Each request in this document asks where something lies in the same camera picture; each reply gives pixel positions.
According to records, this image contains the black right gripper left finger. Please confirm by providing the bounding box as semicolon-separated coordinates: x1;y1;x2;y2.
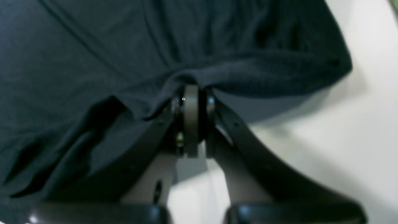
28;88;186;224

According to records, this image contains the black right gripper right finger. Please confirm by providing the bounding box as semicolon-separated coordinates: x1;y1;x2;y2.
205;90;367;224

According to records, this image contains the dark navy long-sleeve T-shirt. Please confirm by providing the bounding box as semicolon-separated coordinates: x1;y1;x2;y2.
0;0;352;224

